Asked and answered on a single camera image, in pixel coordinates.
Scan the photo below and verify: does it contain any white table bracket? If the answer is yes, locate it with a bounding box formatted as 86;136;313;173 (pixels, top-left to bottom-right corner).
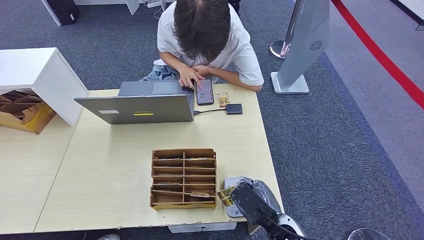
168;222;238;234

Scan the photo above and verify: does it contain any white cabinet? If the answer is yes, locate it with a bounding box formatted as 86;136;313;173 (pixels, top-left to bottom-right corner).
0;47;90;127

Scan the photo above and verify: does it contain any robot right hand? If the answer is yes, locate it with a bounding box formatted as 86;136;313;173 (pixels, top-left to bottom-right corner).
238;176;283;216

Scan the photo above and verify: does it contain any black adapter box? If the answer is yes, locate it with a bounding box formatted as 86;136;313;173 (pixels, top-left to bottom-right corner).
226;103;244;116

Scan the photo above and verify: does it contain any grey laptop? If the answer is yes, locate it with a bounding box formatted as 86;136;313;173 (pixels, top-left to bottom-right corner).
74;80;196;125

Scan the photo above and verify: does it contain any white card reader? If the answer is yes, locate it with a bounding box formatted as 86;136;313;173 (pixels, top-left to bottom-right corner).
223;176;248;219

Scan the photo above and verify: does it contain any small yellow patterned card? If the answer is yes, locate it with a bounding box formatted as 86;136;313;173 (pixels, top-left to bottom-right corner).
216;93;231;109

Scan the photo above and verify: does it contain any red barrier belt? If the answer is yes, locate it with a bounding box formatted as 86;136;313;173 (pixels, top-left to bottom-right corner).
330;0;424;110

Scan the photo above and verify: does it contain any clear dome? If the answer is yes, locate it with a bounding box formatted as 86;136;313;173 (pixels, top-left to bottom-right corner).
347;228;392;240

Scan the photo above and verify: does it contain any person's left hand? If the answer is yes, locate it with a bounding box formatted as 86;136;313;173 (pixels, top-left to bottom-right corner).
194;64;214;78

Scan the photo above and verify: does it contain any wooden card organizer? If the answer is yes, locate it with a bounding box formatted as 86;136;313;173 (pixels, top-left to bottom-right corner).
149;148;218;211

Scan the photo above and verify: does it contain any cardboard slotted organizer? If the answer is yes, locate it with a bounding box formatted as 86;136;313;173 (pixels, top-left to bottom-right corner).
0;89;58;136

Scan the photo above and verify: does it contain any white desk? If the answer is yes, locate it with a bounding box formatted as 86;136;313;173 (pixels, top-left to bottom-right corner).
40;0;168;27
389;0;424;31

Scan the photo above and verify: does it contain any person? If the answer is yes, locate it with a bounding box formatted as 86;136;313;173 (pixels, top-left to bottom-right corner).
140;0;265;93

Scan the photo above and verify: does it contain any silver kiosk stand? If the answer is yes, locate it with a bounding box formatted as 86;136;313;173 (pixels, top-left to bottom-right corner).
270;0;331;96

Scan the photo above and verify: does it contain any black adapter cable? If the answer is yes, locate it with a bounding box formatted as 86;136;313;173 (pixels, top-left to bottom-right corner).
193;107;228;116

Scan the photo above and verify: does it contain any chrome stanchion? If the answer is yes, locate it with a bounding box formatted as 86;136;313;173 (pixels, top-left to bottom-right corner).
269;0;306;62

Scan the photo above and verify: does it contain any black smartphone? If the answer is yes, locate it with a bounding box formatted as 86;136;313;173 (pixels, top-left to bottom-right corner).
196;78;215;107

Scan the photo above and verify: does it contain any person's right hand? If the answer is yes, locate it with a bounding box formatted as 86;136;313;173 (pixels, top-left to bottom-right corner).
178;65;206;90

